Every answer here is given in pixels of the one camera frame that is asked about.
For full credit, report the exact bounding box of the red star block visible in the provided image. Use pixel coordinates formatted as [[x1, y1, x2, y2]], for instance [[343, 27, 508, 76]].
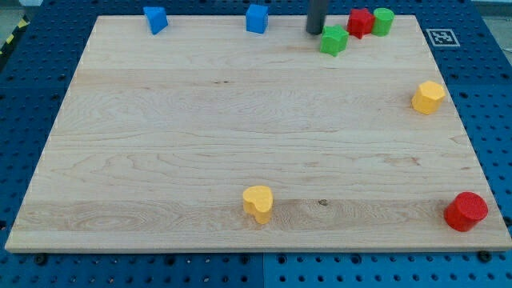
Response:
[[347, 8, 375, 39]]

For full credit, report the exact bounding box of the blue cube block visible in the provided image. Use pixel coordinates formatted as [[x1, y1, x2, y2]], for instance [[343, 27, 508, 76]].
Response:
[[246, 4, 269, 34]]

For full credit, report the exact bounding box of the yellow heart block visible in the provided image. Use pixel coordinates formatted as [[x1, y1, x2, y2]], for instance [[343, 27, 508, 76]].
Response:
[[242, 186, 274, 225]]

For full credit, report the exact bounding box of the blue triangular block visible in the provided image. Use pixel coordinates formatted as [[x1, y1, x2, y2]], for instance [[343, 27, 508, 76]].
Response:
[[142, 6, 169, 34]]

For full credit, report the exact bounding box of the green star block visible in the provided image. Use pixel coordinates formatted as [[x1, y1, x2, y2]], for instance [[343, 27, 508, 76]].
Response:
[[320, 25, 349, 57]]

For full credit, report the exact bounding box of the white fiducial marker tag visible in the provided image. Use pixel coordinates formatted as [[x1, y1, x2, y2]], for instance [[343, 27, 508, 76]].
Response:
[[426, 28, 460, 47]]

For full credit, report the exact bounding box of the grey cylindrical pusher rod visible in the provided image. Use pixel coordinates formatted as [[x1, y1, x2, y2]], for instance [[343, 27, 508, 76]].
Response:
[[306, 0, 329, 35]]

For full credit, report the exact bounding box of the red cylinder block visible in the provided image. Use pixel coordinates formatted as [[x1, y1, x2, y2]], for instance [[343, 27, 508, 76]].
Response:
[[443, 191, 489, 232]]

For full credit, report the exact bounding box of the yellow hexagon block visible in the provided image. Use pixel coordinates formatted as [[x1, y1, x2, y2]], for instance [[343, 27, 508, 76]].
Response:
[[411, 81, 446, 114]]

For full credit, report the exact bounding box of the green cylinder block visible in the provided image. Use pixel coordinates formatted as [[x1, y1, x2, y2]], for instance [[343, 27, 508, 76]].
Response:
[[371, 7, 395, 37]]

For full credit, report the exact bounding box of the wooden board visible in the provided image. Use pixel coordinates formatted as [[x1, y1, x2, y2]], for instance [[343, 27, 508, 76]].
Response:
[[6, 15, 511, 254]]

